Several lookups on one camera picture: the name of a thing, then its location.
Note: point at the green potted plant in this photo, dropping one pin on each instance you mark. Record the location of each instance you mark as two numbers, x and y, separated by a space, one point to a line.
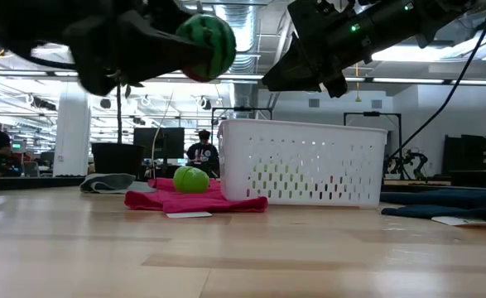
118 159

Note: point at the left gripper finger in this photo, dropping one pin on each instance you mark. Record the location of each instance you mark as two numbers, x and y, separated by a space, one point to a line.
155 54
170 10

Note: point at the grey cloth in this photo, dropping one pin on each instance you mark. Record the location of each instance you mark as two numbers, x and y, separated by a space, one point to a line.
106 182

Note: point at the white cloth label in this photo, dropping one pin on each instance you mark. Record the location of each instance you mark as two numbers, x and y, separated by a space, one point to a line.
189 214
466 222

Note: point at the red cloth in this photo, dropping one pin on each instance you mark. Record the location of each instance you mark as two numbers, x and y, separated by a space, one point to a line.
184 200

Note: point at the black cabinet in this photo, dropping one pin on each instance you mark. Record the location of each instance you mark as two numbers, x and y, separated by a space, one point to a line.
474 157

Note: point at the black computer monitor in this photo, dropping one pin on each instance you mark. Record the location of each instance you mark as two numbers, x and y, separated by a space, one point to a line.
160 142

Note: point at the white building column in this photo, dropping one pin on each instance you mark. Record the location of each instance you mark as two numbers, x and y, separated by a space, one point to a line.
73 132

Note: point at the green striped toy watermelon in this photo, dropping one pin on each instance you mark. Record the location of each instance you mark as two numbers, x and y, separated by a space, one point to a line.
217 37

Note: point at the silver ceiling duct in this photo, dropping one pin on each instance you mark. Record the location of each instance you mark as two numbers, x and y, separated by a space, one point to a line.
246 25

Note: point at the white perforated plastic basket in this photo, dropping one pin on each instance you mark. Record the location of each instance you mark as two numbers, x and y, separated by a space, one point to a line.
300 136

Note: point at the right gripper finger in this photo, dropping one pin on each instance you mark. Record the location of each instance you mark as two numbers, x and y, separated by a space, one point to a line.
296 70
337 85

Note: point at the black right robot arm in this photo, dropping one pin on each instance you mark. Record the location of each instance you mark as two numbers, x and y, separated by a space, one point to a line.
412 16

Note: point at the navy blue cloth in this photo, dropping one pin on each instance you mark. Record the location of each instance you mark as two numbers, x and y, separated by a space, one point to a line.
453 205

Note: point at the green toy apple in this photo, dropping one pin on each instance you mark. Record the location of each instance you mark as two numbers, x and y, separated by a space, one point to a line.
191 180

